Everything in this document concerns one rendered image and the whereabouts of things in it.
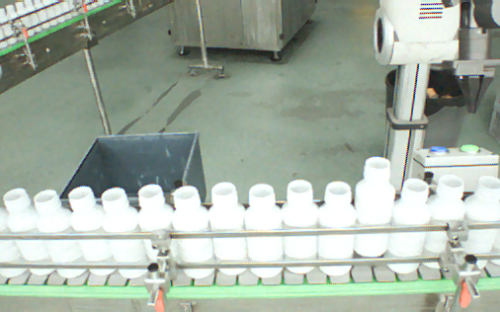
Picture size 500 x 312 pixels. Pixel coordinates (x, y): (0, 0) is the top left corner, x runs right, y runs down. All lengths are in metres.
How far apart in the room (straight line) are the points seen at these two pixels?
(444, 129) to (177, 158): 1.45
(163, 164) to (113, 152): 0.16
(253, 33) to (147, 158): 3.17
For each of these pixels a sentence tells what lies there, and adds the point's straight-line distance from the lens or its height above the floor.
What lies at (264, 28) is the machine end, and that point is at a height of 0.34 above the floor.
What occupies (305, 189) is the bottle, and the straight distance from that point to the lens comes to 0.69.
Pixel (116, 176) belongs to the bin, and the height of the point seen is 0.80.
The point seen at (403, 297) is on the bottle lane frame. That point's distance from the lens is 0.79.
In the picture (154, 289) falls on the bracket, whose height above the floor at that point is 1.08.
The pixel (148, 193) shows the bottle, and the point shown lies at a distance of 0.72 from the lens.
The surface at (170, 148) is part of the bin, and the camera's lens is 1.33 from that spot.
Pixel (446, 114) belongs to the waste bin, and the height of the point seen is 0.55.
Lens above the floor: 1.57
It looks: 33 degrees down
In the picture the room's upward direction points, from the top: 5 degrees counter-clockwise
